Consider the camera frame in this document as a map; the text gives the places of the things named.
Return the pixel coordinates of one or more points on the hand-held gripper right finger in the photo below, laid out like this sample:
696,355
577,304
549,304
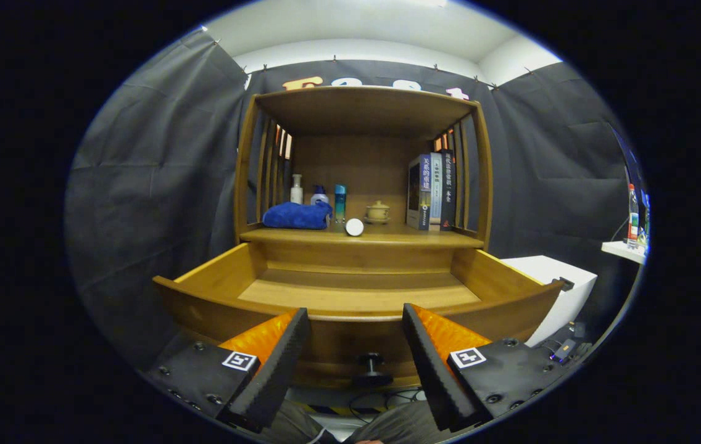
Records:
434,376

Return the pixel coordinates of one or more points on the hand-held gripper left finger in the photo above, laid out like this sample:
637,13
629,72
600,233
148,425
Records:
276,376

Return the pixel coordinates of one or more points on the wooden drawer with black knob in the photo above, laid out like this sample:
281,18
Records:
356,296

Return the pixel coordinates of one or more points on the white green-tipped tube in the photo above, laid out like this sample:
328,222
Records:
354,227

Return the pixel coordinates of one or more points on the wooden countertop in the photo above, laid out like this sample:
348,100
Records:
400,235

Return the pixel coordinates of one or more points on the wooden cabinet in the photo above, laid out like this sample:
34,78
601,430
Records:
356,166

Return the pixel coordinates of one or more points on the person's left leg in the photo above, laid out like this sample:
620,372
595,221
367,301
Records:
295,425

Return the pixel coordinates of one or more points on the person's leg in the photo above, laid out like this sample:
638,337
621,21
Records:
400,425
295,425

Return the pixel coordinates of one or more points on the person's right leg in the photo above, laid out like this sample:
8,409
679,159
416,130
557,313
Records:
400,425

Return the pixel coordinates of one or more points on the small black device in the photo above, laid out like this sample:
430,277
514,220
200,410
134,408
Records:
563,351

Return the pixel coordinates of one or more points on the white box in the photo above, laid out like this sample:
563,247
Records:
548,271

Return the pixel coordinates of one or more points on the blue folded towel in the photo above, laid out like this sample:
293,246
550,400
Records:
295,216

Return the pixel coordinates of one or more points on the beige lidded teacup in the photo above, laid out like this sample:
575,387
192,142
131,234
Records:
378,213

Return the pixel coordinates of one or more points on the teal slim bottle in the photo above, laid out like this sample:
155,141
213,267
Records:
340,206

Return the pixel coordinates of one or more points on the small white blue-capped bottle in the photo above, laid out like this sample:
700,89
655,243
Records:
319,198

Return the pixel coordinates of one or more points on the white pump bottle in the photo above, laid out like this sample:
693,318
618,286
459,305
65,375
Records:
296,194

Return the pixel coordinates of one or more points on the pale spine book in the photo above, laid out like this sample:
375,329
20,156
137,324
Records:
436,191

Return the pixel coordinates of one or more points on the blue spine book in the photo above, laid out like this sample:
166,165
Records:
426,191

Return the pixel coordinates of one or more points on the black spine book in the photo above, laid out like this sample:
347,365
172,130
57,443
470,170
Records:
448,185

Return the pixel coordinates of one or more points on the black backdrop cloth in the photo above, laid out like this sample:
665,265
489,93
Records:
159,185

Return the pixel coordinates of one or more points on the white side shelf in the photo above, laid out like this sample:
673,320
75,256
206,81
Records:
622,250

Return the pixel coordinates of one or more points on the green clear bottle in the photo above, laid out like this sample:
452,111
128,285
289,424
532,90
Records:
643,234

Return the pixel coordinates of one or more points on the red-capped water bottle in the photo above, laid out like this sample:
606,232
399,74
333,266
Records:
633,216

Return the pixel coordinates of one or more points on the dark monitor screen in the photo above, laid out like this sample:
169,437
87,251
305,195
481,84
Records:
631,166

